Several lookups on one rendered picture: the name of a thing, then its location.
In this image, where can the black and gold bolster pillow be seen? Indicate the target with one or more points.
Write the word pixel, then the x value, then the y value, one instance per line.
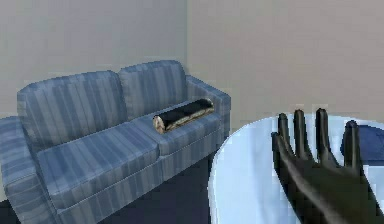
pixel 183 115

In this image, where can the pale blue round table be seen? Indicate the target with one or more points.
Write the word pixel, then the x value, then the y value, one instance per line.
pixel 246 180

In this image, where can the blue striped sofa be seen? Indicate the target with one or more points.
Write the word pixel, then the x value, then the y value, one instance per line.
pixel 100 150

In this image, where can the black hand statue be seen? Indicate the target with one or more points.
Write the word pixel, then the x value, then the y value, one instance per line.
pixel 320 186

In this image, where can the dark blue bowl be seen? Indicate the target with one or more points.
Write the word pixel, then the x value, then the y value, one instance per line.
pixel 371 145

